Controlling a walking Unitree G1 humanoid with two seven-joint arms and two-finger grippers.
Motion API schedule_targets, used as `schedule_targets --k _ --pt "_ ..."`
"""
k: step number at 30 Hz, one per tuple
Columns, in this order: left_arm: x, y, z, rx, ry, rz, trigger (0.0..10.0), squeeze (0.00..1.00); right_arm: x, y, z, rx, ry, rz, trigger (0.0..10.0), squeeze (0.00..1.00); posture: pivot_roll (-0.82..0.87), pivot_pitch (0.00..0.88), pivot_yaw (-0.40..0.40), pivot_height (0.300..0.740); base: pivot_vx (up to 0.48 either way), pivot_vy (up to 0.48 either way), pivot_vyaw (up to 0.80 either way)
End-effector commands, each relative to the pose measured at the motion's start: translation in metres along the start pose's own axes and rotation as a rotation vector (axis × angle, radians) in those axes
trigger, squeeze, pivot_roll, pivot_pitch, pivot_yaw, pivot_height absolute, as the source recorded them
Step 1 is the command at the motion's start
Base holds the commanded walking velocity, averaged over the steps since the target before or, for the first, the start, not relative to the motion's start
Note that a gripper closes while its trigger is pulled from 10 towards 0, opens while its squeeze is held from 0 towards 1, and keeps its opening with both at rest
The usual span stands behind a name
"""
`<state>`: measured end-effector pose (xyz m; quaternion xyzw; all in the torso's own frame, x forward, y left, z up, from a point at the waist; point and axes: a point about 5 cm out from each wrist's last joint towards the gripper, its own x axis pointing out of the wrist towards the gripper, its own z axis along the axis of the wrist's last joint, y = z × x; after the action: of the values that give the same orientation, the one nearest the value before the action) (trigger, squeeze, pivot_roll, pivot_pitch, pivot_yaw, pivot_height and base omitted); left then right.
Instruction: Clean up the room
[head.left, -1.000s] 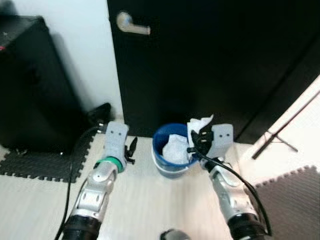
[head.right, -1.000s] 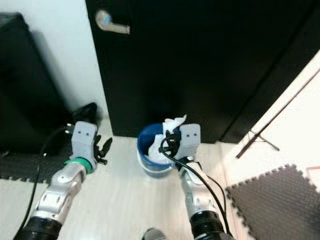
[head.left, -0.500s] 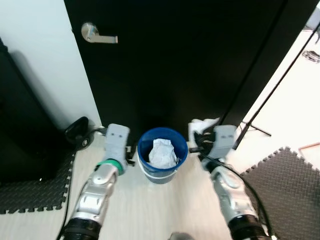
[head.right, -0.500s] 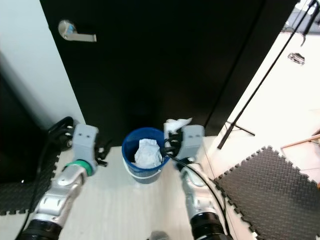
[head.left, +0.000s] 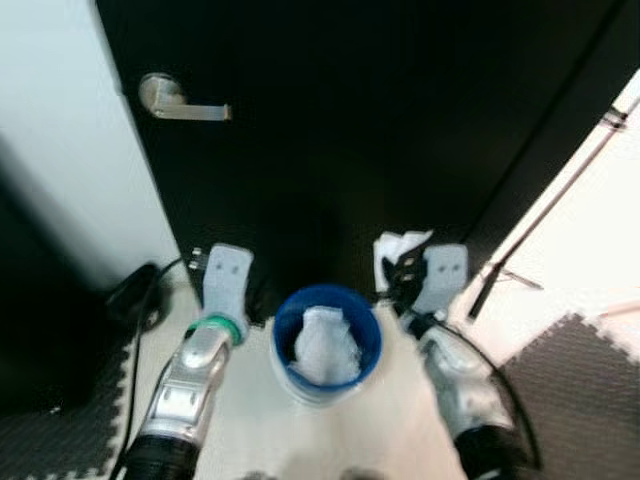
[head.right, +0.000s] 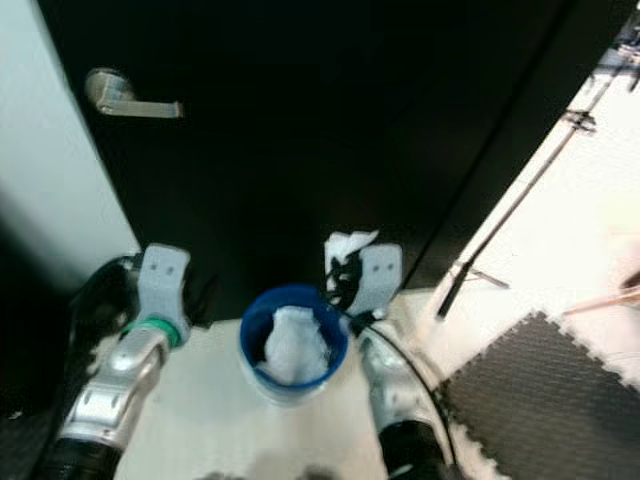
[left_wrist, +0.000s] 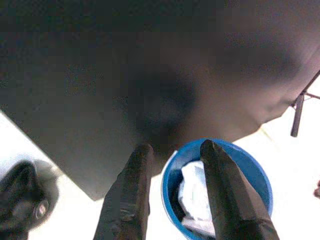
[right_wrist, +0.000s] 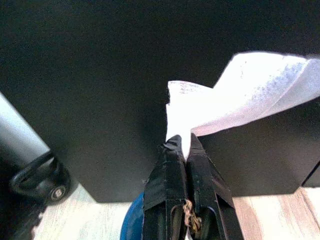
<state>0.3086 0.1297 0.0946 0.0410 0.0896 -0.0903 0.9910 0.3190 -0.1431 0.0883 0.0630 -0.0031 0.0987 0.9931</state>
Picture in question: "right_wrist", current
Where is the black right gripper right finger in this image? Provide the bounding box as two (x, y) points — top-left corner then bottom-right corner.
(186, 133), (245, 240)

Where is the blue bucket white rim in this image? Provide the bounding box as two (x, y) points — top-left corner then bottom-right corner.
(119, 193), (146, 240)

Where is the black kettlebell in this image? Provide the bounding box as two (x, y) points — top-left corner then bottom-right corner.
(9, 149), (72, 204)

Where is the white round post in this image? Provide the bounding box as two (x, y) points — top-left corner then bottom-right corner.
(0, 92), (51, 176)

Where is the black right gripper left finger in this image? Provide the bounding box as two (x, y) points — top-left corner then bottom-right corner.
(141, 134), (188, 240)

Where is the white paper sheet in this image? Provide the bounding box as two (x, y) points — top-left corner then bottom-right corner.
(165, 51), (320, 161)

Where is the black cabinet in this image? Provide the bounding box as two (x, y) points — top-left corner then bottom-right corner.
(0, 0), (320, 204)

